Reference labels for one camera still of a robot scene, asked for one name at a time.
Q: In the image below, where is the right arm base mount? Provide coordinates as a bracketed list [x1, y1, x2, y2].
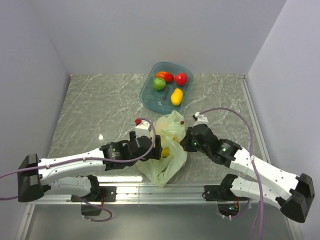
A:
[203, 173, 251, 218]

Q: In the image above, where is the green round fruit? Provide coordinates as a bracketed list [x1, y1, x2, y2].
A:
[153, 77, 166, 91]

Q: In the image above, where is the red orange mango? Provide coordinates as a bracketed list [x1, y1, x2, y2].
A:
[156, 71, 175, 83]

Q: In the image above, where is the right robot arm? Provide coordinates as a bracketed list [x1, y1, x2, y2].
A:
[180, 124, 315, 223]

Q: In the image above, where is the yellow mango in tray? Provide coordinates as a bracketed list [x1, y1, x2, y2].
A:
[170, 88, 184, 106]

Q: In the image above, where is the yellow banana bunch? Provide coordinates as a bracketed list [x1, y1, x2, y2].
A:
[161, 136, 183, 158]

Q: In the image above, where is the pale green plastic bag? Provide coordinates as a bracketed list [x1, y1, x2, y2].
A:
[136, 110, 188, 187]

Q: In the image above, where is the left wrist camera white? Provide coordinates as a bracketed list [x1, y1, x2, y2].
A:
[134, 118, 152, 139]

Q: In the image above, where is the teal plastic tray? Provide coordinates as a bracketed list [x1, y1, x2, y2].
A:
[139, 61, 193, 115]

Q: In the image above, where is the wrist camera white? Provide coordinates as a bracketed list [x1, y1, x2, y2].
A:
[192, 111, 209, 127]
[134, 118, 152, 139]

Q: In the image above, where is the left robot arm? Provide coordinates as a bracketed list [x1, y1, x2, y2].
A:
[17, 131, 163, 203]

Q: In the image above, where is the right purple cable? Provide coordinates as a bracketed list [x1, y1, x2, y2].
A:
[197, 107, 265, 240]

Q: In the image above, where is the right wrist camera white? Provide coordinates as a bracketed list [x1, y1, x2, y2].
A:
[192, 111, 209, 127]

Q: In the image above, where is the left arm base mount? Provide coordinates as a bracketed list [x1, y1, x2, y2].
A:
[70, 186, 117, 217]

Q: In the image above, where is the red apple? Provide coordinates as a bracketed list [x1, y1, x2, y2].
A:
[174, 72, 188, 87]

